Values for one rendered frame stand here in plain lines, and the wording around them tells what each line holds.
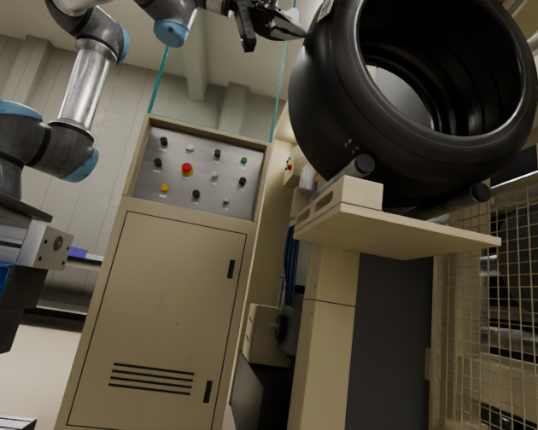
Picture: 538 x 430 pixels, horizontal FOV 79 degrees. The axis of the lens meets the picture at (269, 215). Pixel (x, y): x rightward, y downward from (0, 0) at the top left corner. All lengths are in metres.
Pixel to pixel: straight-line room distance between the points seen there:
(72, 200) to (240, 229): 3.87
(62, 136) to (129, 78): 4.62
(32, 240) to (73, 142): 0.31
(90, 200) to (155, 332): 3.75
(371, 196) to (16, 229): 0.73
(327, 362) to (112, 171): 4.34
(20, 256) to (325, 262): 0.76
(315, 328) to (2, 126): 0.93
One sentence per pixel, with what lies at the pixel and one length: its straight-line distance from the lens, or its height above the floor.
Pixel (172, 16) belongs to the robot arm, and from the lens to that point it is 0.89.
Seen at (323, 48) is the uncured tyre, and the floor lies 1.13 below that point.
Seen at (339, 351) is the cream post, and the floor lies 0.49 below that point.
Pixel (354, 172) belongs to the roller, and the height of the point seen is 0.88.
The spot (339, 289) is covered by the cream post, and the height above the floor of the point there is 0.66.
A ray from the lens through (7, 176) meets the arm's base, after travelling 0.94.
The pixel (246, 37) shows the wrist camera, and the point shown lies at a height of 1.18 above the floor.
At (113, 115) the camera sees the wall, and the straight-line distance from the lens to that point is 5.33.
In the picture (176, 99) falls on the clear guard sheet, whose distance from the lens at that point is 1.58.
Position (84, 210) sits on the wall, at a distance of 4.92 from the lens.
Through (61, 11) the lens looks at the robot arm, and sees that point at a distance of 1.16.
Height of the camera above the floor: 0.59
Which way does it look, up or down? 15 degrees up
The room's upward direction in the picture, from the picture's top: 9 degrees clockwise
